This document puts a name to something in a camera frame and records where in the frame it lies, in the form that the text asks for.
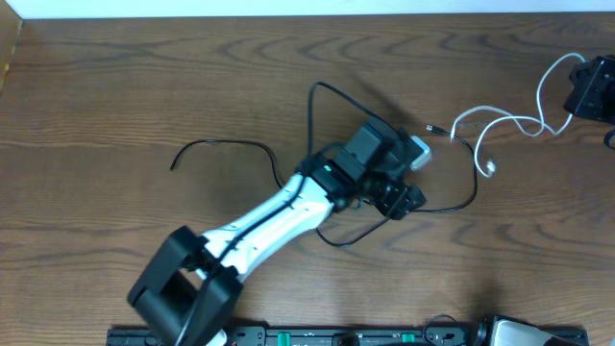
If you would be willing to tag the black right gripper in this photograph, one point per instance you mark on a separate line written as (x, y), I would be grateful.
(586, 102)

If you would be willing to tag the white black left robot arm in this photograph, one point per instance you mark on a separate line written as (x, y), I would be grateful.
(188, 290)

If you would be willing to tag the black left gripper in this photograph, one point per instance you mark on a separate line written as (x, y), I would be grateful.
(401, 198)

